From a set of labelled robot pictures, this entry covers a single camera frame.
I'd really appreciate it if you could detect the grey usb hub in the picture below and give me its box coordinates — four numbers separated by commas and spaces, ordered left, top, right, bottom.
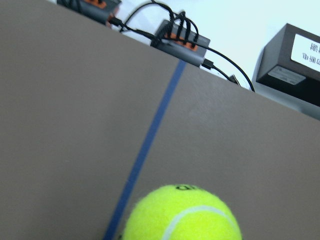
150, 20, 211, 67
56, 0, 122, 25

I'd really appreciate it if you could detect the grey USB hub right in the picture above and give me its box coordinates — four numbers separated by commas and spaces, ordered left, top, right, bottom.
150, 20, 211, 67

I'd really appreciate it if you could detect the grey USB hub left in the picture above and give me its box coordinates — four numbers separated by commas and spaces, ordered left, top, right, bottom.
56, 0, 122, 25

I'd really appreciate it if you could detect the yellow tennis ball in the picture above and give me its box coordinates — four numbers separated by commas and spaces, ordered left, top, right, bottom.
122, 184, 243, 240

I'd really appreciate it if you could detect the black box with label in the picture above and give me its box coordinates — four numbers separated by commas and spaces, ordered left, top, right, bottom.
255, 23, 320, 106

